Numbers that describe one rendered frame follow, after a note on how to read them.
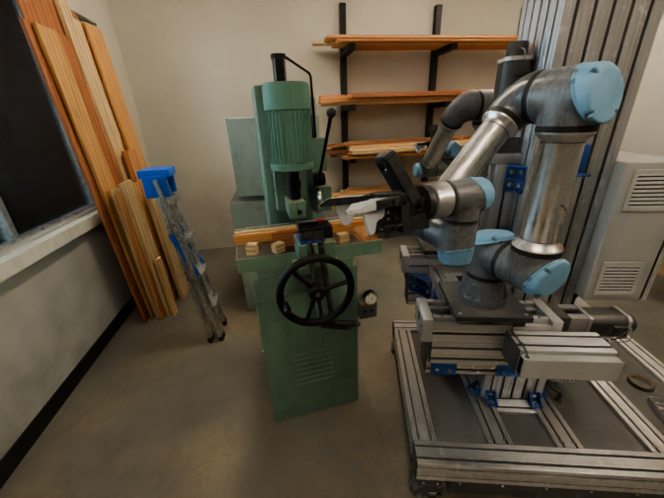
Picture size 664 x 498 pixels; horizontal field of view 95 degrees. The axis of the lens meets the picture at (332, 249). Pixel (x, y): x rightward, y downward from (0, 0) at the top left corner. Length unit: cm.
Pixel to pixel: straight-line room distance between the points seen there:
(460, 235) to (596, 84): 37
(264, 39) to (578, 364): 344
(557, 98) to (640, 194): 55
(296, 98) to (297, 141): 15
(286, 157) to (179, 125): 257
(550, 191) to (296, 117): 82
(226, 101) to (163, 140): 77
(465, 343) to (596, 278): 50
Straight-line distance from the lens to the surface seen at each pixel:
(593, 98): 83
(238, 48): 364
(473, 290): 106
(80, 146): 250
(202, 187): 373
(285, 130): 120
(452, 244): 71
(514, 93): 91
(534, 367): 110
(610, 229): 131
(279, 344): 143
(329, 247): 113
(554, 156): 86
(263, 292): 128
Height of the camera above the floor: 138
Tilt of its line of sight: 23 degrees down
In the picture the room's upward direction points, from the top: 2 degrees counter-clockwise
